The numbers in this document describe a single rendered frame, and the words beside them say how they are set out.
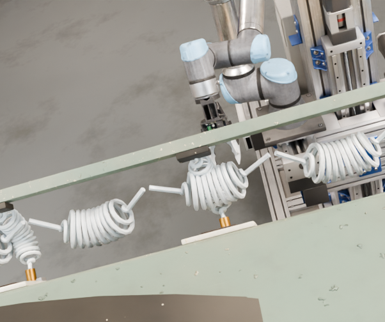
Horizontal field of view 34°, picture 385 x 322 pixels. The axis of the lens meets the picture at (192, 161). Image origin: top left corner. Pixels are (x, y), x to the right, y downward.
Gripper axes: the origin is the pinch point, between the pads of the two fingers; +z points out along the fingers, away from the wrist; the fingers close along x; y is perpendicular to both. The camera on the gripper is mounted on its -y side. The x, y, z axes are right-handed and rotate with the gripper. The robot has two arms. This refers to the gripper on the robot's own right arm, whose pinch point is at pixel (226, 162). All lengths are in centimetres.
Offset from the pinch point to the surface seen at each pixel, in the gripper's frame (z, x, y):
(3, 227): -17, -30, 84
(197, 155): -21, 2, 85
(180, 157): -21, 0, 86
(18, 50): -65, -187, -409
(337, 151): -15, 23, 83
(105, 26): -62, -101, -404
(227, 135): -22, 8, 85
